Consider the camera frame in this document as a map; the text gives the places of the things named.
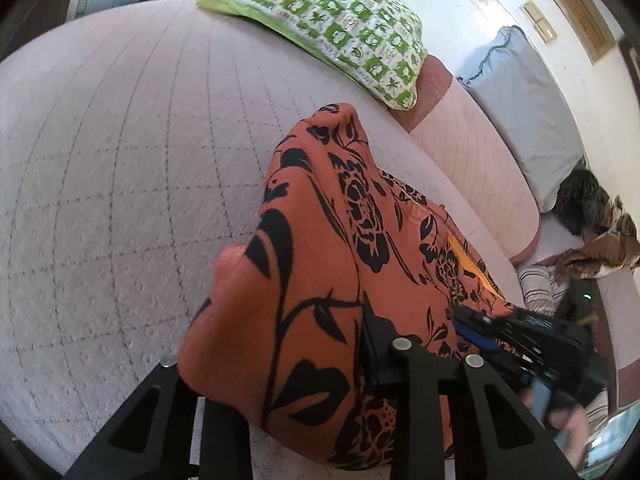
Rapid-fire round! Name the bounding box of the wooden wall frame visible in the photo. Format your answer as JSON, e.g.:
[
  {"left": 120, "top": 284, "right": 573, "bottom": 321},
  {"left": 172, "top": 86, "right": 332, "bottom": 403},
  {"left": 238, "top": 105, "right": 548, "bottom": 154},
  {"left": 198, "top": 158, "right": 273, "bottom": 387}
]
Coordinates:
[{"left": 552, "top": 0, "right": 617, "bottom": 64}]

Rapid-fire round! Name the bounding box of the dark furry blanket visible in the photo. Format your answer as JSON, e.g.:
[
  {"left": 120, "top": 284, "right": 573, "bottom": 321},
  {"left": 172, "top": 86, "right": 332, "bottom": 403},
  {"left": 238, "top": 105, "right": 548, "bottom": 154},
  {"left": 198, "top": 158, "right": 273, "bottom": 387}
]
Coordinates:
[{"left": 555, "top": 165, "right": 614, "bottom": 237}]

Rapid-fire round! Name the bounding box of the light blue pillow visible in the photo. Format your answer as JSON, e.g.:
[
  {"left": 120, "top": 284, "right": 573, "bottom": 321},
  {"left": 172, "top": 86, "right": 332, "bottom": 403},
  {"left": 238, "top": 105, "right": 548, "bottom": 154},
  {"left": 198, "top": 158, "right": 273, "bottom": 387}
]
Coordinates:
[{"left": 457, "top": 25, "right": 586, "bottom": 213}]

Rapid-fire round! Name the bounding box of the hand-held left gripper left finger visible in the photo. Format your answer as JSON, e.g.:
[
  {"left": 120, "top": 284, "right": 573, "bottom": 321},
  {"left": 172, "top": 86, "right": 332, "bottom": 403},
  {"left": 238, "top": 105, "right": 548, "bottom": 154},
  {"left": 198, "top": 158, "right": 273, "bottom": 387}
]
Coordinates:
[{"left": 62, "top": 355, "right": 254, "bottom": 480}]

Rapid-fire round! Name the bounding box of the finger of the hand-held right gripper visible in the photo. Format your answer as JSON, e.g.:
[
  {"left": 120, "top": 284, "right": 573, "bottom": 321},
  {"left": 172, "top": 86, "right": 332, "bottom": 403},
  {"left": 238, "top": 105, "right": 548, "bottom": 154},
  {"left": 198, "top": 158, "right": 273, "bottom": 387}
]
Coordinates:
[
  {"left": 456, "top": 327, "right": 502, "bottom": 354},
  {"left": 452, "top": 305, "right": 502, "bottom": 329}
]

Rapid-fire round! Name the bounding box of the orange black floral garment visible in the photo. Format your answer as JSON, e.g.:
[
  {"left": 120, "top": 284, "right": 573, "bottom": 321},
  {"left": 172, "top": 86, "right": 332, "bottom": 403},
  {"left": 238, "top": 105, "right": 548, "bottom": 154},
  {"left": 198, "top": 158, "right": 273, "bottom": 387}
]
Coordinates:
[{"left": 179, "top": 102, "right": 526, "bottom": 471}]

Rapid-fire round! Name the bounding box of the green white patterned pillow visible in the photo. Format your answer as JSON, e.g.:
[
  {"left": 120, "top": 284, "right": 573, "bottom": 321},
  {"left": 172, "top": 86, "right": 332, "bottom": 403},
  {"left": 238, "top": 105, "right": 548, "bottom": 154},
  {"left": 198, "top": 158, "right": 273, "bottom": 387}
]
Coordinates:
[{"left": 192, "top": 0, "right": 430, "bottom": 111}]

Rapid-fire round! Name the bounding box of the white striped cloth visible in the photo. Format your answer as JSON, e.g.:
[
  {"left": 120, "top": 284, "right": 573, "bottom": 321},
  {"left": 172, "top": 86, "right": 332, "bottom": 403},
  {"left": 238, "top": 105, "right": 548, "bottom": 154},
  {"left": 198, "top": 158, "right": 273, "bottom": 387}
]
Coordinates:
[{"left": 517, "top": 262, "right": 572, "bottom": 317}]

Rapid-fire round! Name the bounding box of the person's right hand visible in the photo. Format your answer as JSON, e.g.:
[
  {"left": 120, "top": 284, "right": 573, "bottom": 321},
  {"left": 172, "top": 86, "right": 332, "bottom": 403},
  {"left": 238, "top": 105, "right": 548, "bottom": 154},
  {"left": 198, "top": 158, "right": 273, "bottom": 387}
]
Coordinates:
[{"left": 544, "top": 401, "right": 592, "bottom": 467}]

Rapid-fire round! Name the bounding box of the brown patterned cloth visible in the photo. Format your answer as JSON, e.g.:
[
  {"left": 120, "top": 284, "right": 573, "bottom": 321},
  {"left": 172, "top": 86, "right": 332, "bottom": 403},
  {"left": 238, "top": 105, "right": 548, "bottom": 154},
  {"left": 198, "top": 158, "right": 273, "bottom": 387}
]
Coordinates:
[{"left": 552, "top": 195, "right": 640, "bottom": 282}]

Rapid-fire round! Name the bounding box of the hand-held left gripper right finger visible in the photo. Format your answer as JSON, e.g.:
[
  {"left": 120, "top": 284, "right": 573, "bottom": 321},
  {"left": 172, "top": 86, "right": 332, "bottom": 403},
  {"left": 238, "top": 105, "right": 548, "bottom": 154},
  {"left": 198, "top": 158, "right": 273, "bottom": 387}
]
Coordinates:
[{"left": 360, "top": 306, "right": 582, "bottom": 480}]

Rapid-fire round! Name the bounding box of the pink quilted bolster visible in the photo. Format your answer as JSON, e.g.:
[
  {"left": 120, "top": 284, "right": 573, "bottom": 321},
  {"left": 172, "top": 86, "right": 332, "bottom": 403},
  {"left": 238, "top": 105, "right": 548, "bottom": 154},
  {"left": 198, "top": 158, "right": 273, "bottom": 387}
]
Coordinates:
[{"left": 402, "top": 55, "right": 543, "bottom": 263}]

